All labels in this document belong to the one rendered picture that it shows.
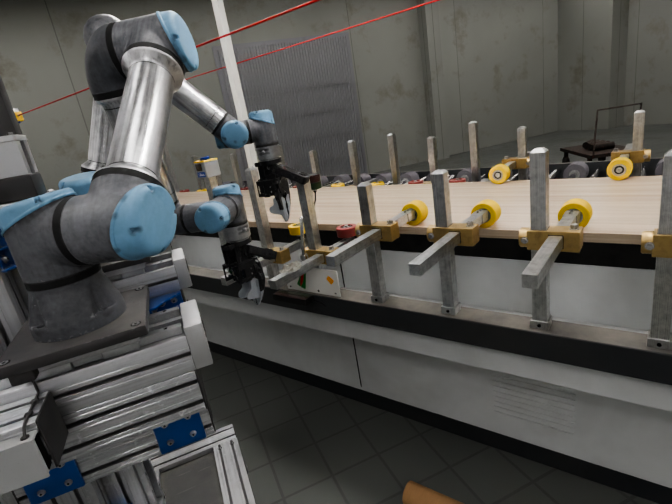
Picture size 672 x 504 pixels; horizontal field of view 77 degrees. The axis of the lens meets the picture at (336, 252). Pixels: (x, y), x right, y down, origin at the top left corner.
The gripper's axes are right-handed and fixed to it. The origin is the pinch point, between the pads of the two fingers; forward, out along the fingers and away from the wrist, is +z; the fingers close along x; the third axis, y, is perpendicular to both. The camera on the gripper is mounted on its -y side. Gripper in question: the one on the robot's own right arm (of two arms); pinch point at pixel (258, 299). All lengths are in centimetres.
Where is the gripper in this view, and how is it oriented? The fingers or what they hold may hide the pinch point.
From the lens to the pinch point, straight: 131.0
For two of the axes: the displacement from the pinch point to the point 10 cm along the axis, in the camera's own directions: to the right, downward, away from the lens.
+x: 7.9, 0.7, -6.1
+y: -5.9, 3.4, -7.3
